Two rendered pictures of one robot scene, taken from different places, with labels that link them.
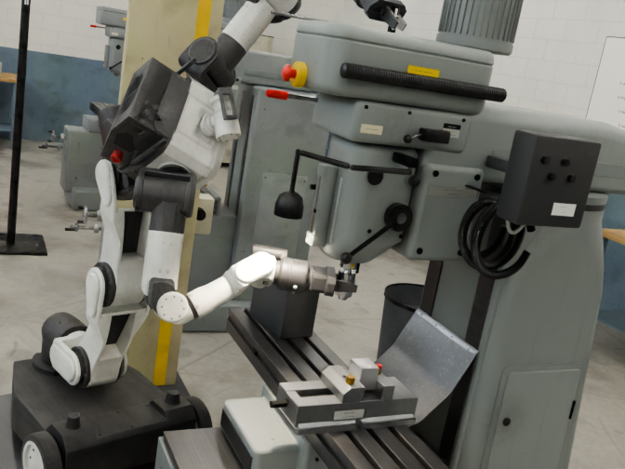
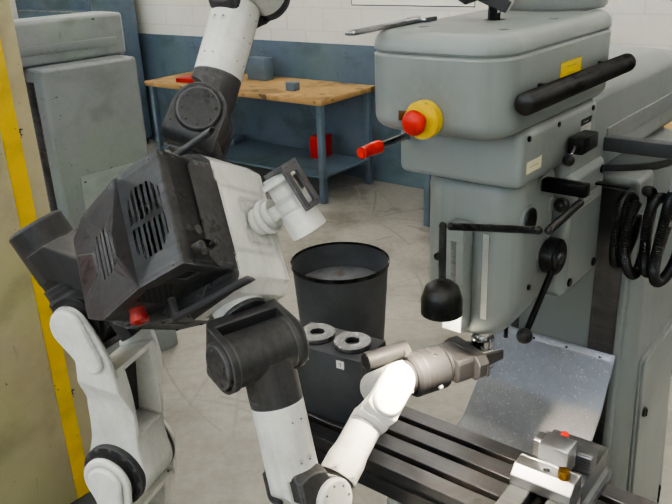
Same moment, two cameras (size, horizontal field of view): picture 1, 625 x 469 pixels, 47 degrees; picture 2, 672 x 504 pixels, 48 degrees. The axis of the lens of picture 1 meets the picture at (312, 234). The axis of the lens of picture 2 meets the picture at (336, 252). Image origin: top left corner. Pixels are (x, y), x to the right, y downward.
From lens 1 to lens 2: 106 cm
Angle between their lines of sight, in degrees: 25
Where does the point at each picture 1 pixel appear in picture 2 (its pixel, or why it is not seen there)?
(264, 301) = (316, 389)
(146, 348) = (56, 462)
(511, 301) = (641, 289)
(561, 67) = not seen: outside the picture
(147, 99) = (185, 221)
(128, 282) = (154, 456)
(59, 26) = not seen: outside the picture
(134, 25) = not seen: outside the picture
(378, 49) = (539, 57)
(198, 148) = (265, 260)
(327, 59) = (489, 92)
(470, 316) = (590, 320)
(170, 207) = (283, 369)
